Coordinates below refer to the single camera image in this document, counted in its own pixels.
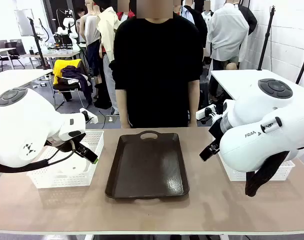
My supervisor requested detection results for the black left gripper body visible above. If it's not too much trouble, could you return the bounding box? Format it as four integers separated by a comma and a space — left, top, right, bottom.
51, 136, 87, 153

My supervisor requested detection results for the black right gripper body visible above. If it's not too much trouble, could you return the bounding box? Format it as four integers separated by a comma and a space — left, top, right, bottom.
208, 118, 225, 148

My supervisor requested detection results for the person's right forearm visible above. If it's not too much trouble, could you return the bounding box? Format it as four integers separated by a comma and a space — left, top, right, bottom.
115, 88, 130, 121

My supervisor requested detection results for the person's left forearm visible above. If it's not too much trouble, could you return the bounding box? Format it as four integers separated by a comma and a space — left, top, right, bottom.
187, 79, 201, 118

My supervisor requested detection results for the person's right hand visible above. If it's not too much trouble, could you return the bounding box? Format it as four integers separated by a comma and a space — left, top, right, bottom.
120, 117, 133, 129

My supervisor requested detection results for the white perforated plastic basket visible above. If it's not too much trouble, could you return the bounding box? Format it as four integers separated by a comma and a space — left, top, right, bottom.
218, 152, 296, 182
26, 130, 105, 189

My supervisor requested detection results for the dark brown plastic tray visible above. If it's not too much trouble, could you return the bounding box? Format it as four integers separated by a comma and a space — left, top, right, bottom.
104, 130, 190, 201

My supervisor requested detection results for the dark purple garment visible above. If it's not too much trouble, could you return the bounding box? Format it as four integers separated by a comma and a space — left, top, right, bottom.
60, 65, 94, 105

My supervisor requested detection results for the yellow garment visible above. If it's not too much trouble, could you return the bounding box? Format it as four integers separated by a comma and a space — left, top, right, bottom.
52, 59, 82, 86

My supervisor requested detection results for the person in black sweater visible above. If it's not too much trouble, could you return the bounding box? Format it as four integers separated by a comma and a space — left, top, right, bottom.
108, 0, 204, 129

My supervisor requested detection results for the white table with white leg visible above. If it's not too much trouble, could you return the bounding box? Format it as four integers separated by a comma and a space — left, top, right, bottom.
0, 69, 54, 101

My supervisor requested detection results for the long background desk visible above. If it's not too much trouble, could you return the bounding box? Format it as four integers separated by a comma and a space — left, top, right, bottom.
16, 48, 82, 70

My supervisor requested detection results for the mannequin in white shirt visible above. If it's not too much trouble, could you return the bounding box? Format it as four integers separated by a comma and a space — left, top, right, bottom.
207, 2, 250, 71

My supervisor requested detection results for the tall black tripod stand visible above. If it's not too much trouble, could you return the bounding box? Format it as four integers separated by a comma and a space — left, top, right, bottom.
257, 5, 277, 71

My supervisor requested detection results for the mannequin in black coat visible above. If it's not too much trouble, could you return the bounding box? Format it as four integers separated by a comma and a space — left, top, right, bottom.
180, 4, 208, 51

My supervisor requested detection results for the black office chair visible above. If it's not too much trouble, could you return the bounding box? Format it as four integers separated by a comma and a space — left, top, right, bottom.
0, 41, 25, 70

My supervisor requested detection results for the hanging black jacket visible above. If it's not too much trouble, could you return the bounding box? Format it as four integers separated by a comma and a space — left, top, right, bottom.
238, 3, 258, 36

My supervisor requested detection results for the mannequin in white tank top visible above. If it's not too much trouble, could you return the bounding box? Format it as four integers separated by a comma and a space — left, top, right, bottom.
79, 0, 102, 78

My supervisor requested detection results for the mannequin in cream jacket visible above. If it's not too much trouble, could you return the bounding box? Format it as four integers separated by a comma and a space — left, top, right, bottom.
96, 0, 122, 116

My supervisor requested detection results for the white board panel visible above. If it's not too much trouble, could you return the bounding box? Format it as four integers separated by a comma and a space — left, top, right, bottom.
14, 9, 35, 37

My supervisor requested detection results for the mannequin in red vest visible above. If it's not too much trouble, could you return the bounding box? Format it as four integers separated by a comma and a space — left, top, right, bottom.
116, 9, 136, 23

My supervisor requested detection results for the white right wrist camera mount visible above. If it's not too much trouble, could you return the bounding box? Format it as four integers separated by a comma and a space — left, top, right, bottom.
195, 104, 219, 125

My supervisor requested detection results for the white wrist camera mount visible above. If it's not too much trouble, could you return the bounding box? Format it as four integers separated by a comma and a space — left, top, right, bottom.
195, 104, 219, 125
79, 107, 99, 125

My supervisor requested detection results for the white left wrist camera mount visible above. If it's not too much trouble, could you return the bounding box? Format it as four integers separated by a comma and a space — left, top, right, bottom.
79, 107, 99, 125

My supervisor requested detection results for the grey mannequin base plate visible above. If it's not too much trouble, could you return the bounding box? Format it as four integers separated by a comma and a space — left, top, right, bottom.
96, 113, 119, 125

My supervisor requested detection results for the black left arm cable sleeve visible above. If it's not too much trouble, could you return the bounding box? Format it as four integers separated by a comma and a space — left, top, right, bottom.
0, 139, 77, 174

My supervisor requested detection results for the metal frame chair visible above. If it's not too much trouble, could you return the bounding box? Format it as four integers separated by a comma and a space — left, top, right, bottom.
53, 82, 90, 111

